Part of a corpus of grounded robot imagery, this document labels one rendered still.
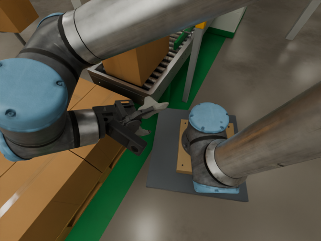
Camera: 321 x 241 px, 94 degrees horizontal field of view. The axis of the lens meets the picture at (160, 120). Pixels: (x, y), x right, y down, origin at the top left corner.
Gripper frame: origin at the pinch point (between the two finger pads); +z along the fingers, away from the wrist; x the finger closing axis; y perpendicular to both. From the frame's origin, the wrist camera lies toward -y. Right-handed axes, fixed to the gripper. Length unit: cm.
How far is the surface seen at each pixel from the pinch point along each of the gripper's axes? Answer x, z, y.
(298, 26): -53, 336, 103
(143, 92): 44, 38, 59
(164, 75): 34, 63, 69
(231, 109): 52, 160, 30
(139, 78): 40, 39, 71
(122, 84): 50, 28, 76
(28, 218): 88, -46, 7
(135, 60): 24, 31, 72
